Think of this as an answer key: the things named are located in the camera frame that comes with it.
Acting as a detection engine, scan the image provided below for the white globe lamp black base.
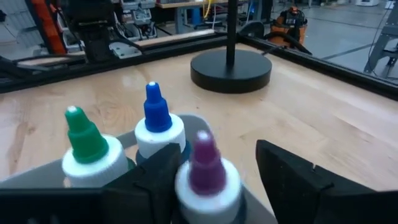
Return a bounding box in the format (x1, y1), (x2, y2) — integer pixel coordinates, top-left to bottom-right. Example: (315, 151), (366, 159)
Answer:
(190, 0), (273, 94)

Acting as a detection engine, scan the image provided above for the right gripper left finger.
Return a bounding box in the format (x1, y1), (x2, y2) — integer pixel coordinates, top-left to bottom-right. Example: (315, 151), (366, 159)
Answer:
(0, 142), (183, 224)

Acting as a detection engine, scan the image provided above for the grey lab equipment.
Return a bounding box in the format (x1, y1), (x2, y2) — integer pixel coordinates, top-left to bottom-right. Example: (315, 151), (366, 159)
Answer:
(119, 0), (158, 40)

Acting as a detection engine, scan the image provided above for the grey metal stand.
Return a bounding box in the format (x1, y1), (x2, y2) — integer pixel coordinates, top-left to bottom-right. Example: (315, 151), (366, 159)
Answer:
(363, 0), (398, 78)

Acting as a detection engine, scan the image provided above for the orange upright beam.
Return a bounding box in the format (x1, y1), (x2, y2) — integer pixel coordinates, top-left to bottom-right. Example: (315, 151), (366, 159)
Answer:
(30, 0), (68, 55)

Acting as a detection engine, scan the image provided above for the black aluminium table frame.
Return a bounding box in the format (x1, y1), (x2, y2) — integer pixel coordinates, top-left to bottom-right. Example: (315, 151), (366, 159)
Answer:
(0, 29), (398, 102)

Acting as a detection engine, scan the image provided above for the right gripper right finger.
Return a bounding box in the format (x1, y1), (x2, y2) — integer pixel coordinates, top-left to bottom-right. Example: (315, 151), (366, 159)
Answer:
(254, 139), (398, 224)

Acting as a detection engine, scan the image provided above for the wooden workbench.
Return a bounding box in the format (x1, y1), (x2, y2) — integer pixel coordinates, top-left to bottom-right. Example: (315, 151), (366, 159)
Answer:
(155, 0), (231, 34)

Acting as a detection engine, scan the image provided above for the orange shop vacuum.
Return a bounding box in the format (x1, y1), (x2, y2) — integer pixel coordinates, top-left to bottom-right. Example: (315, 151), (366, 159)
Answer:
(264, 6), (313, 56)

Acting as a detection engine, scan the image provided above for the large bottle green tip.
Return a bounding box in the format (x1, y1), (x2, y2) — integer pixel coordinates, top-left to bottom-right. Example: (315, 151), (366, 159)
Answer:
(61, 105), (136, 189)

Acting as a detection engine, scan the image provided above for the large bottle purple tip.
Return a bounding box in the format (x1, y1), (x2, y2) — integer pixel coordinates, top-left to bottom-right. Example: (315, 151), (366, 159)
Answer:
(174, 129), (248, 224)

